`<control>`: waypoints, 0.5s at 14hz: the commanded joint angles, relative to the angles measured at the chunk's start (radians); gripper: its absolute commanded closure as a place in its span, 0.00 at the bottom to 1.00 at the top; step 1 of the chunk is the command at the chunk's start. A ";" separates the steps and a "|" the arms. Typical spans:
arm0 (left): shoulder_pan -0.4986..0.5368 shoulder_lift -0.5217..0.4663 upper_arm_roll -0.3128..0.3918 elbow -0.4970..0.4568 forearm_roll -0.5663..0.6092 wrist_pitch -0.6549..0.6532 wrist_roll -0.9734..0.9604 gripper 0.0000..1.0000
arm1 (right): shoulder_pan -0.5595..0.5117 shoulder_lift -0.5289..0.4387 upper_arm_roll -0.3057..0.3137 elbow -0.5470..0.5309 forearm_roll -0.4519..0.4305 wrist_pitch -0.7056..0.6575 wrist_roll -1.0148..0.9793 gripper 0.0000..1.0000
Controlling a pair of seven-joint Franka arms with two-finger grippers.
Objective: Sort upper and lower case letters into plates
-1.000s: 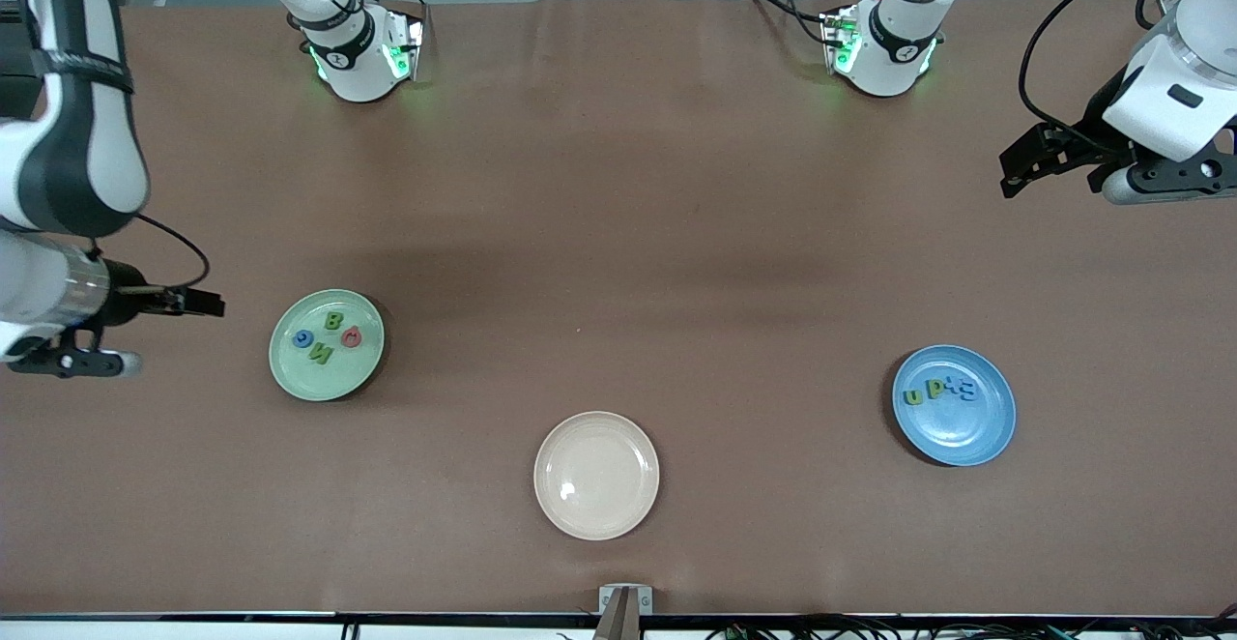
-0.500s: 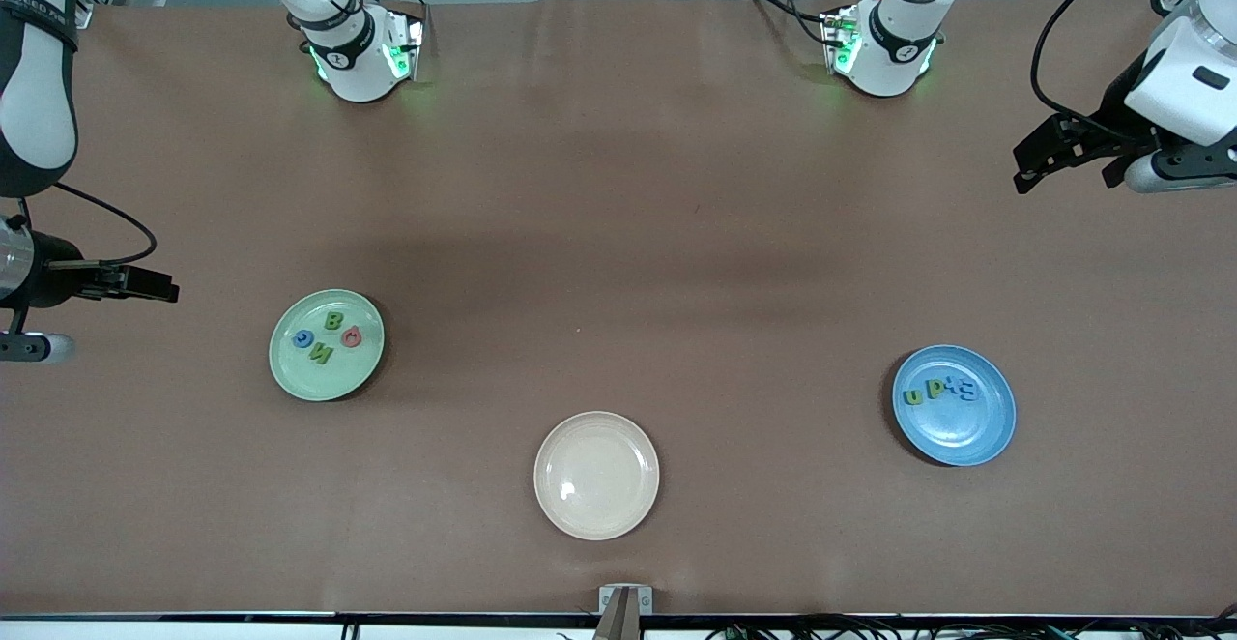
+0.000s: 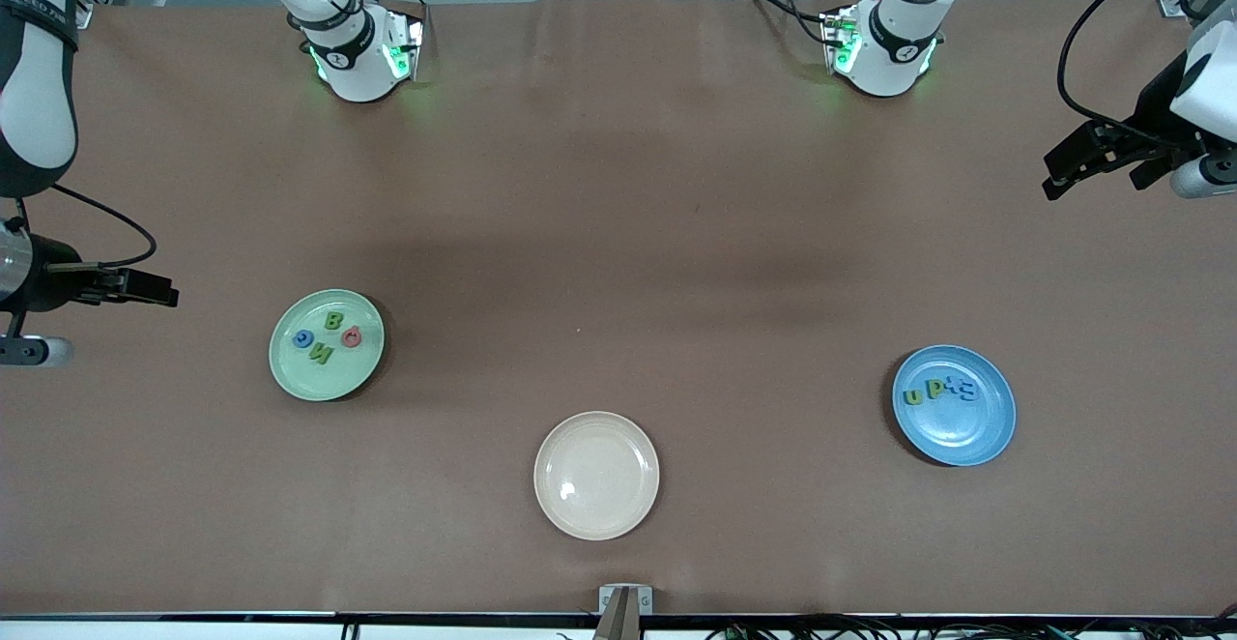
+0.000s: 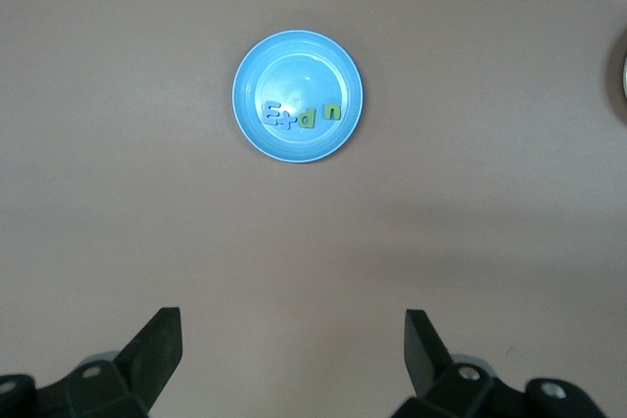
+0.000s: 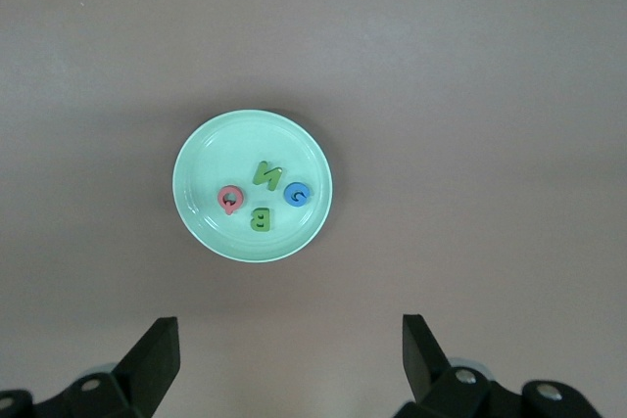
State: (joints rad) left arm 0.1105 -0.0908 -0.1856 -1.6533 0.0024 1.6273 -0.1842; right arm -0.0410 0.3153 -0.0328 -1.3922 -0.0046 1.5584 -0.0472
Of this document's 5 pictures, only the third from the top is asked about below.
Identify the red capital foam letter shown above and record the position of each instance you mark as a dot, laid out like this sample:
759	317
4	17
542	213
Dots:
352	336

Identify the beige plate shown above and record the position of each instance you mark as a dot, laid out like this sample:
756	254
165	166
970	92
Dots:
596	476

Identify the tan camera pole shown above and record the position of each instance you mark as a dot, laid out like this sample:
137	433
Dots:
620	625

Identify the blue lowercase letter m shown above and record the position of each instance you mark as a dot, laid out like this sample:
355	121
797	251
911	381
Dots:
968	391

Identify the green lowercase letter u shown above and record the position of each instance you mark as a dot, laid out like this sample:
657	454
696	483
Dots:
912	395

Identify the green capital letter B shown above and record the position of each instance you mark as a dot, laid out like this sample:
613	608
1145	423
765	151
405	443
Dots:
333	320

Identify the silver mounting bracket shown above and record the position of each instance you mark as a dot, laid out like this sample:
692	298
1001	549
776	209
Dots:
607	599

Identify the green plate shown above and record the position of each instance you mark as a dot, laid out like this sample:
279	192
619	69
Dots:
338	381

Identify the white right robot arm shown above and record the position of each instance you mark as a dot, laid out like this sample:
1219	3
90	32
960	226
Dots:
39	108

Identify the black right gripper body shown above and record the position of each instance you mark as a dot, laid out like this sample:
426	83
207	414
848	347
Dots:
50	276

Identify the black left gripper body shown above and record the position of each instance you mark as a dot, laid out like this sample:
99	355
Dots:
1156	110

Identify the blue plate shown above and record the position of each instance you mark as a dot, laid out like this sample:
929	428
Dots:
957	432

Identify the green lowercase letter p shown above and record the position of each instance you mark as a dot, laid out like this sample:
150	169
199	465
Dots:
934	389

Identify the brown tablecloth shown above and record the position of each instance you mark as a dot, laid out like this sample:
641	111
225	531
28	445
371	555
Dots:
618	137

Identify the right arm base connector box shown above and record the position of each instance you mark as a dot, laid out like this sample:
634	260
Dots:
401	45

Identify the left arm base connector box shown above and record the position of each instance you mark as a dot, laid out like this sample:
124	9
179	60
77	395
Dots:
839	41

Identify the green capital letter N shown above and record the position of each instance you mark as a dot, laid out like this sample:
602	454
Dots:
321	353

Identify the blue round capital letter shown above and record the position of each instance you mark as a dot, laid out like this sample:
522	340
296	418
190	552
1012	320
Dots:
302	338

